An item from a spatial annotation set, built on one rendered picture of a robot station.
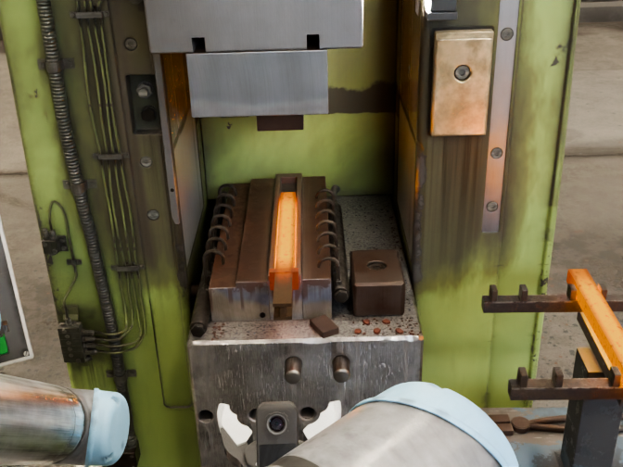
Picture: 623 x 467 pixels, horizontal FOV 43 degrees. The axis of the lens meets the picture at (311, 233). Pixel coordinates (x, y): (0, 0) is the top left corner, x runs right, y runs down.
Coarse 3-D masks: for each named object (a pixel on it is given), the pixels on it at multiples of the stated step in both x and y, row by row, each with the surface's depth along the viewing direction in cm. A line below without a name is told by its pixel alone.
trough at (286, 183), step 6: (282, 180) 165; (288, 180) 165; (294, 180) 165; (282, 186) 164; (288, 186) 164; (294, 186) 164; (282, 192) 161; (276, 234) 142; (276, 240) 141; (294, 258) 137; (294, 264) 135
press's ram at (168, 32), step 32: (160, 0) 109; (192, 0) 109; (224, 0) 109; (256, 0) 109; (288, 0) 109; (320, 0) 109; (352, 0) 109; (160, 32) 111; (192, 32) 111; (224, 32) 111; (256, 32) 111; (288, 32) 111; (320, 32) 111; (352, 32) 111
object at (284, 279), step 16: (288, 192) 156; (288, 208) 149; (288, 224) 144; (288, 240) 138; (288, 256) 133; (272, 272) 127; (288, 272) 127; (272, 288) 129; (288, 288) 123; (288, 304) 120
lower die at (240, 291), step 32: (256, 192) 161; (224, 224) 150; (256, 224) 148; (224, 256) 140; (256, 256) 137; (320, 256) 136; (224, 288) 130; (256, 288) 130; (320, 288) 130; (224, 320) 133; (256, 320) 133
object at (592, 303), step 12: (576, 276) 125; (588, 276) 125; (588, 288) 122; (588, 300) 119; (600, 300) 119; (588, 312) 118; (600, 312) 116; (612, 312) 116; (600, 324) 113; (612, 324) 113; (600, 336) 113; (612, 336) 110; (612, 348) 108; (612, 360) 108
